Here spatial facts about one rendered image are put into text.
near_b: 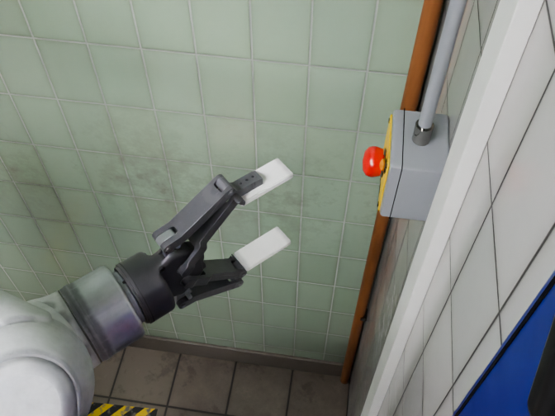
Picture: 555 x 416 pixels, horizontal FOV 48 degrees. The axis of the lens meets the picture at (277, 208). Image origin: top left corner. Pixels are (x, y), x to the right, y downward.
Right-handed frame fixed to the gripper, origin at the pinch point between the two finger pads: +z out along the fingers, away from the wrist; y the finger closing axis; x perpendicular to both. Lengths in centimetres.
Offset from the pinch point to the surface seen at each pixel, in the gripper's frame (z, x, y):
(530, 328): -9.2, 32.5, -32.8
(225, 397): 3, -33, 146
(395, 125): 17.0, 1.5, -4.9
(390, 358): 10.1, 15.6, 30.4
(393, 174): 12.3, 6.5, -3.8
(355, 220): 36, -19, 55
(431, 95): 17.1, 5.4, -12.8
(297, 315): 28, -28, 106
